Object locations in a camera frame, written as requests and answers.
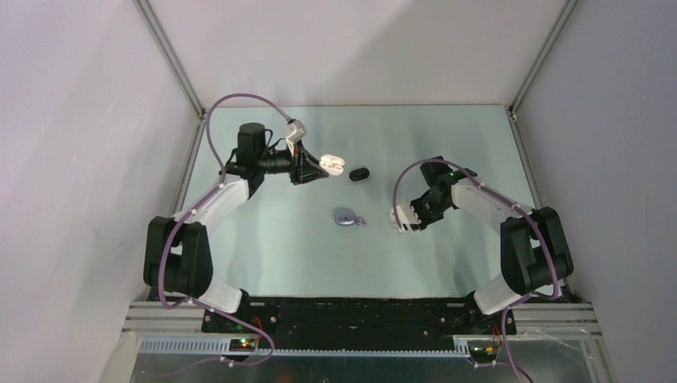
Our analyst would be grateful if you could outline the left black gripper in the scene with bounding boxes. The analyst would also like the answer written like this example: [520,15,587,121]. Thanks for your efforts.
[256,140,327,185]

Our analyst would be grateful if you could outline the white earbud charging case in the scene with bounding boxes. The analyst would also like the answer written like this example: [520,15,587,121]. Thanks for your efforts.
[319,154,346,176]

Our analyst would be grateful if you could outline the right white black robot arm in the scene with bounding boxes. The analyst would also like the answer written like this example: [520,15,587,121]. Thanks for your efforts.
[388,156,574,334]

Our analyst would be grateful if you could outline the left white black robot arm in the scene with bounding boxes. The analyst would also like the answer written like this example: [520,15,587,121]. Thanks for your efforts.
[143,120,345,333]

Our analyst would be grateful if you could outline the black earbud charging case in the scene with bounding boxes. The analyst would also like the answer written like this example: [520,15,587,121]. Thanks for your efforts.
[349,167,370,182]

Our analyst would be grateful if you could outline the purple earbud charging case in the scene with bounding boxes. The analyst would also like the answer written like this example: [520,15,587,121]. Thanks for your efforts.
[334,209,358,227]

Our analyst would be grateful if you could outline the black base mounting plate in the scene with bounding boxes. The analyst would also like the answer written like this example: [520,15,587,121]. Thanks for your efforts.
[201,297,517,352]

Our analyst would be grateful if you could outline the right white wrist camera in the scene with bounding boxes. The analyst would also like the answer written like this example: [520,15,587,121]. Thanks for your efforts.
[386,203,421,234]

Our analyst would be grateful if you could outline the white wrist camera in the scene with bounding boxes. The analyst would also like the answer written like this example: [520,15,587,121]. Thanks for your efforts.
[285,119,307,144]
[386,203,421,234]

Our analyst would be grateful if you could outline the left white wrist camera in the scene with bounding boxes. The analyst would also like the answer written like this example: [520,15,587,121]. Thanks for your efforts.
[285,119,307,144]

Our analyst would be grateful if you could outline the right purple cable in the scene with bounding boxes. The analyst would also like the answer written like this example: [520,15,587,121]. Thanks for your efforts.
[391,158,563,383]

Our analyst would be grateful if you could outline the aluminium front frame rail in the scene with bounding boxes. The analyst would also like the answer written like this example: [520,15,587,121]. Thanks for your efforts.
[122,302,603,340]

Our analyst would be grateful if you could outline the grey slotted cable duct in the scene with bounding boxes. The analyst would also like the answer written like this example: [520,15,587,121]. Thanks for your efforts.
[137,338,472,359]

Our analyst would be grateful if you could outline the left aluminium frame post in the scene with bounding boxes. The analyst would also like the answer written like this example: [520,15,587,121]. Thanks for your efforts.
[133,0,205,118]

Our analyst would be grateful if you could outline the aluminium frame post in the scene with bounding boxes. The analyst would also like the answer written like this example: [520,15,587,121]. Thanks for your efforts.
[508,0,580,122]
[133,0,205,118]

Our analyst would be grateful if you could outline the right aluminium frame post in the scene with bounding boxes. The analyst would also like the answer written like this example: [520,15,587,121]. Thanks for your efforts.
[508,0,580,122]

